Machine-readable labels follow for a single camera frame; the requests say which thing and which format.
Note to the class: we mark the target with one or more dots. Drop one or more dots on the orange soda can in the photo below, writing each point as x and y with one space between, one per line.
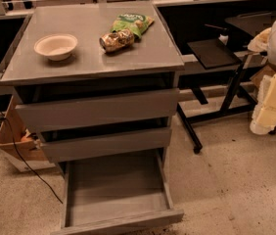
115 41

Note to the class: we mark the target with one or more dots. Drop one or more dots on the black rolling laptop stand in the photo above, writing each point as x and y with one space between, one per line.
222 67

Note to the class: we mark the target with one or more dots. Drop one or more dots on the green chip bag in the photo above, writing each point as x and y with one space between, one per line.
136 23

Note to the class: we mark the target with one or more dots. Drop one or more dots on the cardboard box left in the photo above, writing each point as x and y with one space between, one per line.
18 145

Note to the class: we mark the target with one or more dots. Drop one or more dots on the grey top drawer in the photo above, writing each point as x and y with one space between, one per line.
94 111

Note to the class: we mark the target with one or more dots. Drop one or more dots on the cardboard box right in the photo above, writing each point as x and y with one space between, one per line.
257 77

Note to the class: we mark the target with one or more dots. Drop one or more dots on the cardboard box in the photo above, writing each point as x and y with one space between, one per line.
18 145
257 77

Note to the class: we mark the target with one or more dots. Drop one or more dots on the open grey bottom drawer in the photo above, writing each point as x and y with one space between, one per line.
117 194

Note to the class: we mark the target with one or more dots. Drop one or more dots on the grey middle drawer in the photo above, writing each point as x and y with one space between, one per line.
91 147

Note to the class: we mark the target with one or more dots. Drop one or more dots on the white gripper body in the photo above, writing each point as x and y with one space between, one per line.
260 42

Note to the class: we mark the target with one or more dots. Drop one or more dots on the grey drawer cabinet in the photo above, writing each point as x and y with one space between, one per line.
150 64

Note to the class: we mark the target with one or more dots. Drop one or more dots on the white paper bowl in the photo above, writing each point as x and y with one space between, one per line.
56 47

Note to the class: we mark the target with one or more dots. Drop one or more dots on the black tray panel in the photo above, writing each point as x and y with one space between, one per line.
253 23

